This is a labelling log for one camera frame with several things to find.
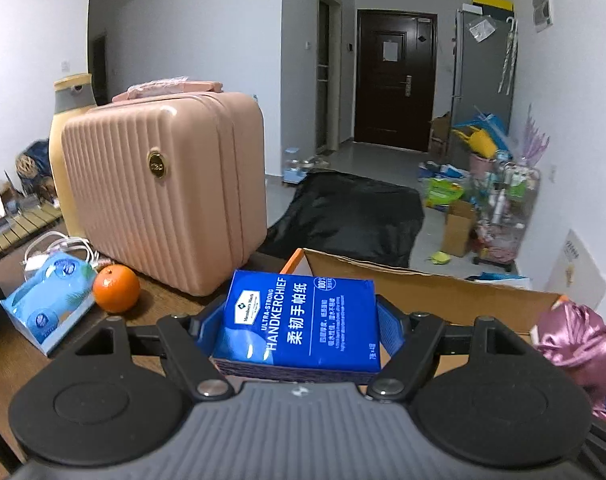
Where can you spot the dark brown door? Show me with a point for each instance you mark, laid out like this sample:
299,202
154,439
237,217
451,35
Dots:
378,100

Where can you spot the blue clothes pile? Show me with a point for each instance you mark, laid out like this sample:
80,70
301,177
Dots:
35,162

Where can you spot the white wall panel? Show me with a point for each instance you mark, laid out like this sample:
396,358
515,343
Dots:
542,5

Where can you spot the white folded umbrella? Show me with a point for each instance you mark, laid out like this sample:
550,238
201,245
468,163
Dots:
508,55

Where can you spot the light blue tissue packet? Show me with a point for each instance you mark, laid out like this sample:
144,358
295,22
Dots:
48,305

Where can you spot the dark blue tissue pack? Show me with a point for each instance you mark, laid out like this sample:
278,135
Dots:
293,320

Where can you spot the small open cardboard box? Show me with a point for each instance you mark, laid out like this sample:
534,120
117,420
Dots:
458,232

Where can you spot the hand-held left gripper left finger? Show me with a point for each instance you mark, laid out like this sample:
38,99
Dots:
209,327

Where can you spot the purple wall decoration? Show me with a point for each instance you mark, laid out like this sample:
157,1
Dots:
535,140

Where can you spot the white paper notice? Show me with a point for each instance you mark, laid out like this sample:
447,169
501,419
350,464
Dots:
390,51

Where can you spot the yellow jug with grey collar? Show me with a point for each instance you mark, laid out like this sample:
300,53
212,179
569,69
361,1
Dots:
60,160

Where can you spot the pink satin cloth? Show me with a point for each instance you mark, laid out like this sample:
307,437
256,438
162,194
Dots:
578,345

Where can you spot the white board with print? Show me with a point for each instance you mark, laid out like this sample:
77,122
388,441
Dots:
578,270

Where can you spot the pink item on suitcase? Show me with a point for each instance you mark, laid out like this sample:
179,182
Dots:
168,87

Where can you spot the blue bags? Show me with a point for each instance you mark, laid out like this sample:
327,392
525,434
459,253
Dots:
495,127

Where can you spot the orange fruit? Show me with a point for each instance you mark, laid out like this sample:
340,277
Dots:
116,289

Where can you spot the pink ribbed suitcase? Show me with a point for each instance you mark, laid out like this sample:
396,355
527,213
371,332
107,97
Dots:
158,220

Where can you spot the clear plastic bag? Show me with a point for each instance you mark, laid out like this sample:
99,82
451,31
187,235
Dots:
481,30

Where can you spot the brown cardboard box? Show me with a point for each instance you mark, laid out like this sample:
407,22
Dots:
440,135

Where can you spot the yellow and black box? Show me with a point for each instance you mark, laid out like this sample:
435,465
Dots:
493,5

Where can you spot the yellow bag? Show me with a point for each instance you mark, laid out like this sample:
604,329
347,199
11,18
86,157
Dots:
478,142

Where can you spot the pink bucket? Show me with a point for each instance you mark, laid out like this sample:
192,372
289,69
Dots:
482,166

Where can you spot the light blue plastic item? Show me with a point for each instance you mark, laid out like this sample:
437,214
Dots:
293,167

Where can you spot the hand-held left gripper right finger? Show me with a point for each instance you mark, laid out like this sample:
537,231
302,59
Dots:
390,327

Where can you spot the grey refrigerator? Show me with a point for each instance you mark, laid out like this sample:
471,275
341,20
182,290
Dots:
478,75

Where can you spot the wooden slat rack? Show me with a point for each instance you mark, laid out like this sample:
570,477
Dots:
23,227

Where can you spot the cardboard box with orange edge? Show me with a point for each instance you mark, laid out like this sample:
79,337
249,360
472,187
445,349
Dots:
433,290

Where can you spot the green packet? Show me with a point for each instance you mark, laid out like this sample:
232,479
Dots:
443,192

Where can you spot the black bag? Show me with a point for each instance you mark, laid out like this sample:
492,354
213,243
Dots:
348,215

